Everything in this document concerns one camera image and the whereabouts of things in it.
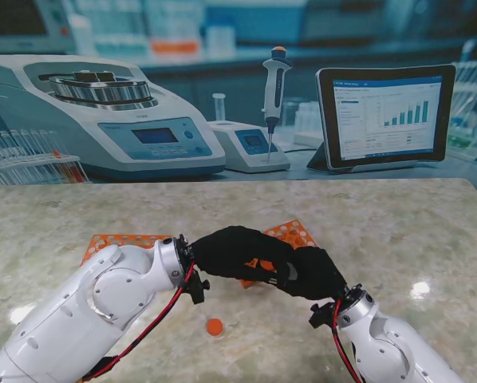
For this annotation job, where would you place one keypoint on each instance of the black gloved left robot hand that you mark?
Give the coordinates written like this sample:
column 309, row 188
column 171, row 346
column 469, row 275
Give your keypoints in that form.
column 238, row 251

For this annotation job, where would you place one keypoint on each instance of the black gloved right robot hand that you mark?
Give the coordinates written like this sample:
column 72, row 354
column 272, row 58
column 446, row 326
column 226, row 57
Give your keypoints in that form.
column 318, row 275

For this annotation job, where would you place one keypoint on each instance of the clear plastic test tube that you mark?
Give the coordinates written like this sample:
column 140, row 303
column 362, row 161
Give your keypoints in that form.
column 293, row 272

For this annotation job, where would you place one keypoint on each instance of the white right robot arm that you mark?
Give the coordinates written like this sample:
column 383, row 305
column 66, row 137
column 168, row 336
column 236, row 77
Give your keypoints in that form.
column 390, row 347

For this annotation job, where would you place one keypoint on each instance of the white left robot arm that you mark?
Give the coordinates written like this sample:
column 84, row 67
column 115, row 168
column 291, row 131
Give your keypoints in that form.
column 83, row 307

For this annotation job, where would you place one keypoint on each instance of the orange test tube rack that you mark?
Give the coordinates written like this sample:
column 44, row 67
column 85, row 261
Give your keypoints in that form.
column 99, row 241
column 292, row 233

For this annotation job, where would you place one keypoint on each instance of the printed laboratory backdrop poster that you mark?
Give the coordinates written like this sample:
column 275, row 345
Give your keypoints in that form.
column 238, row 80

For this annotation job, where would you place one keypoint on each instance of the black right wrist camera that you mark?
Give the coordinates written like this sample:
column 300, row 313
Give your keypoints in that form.
column 320, row 315

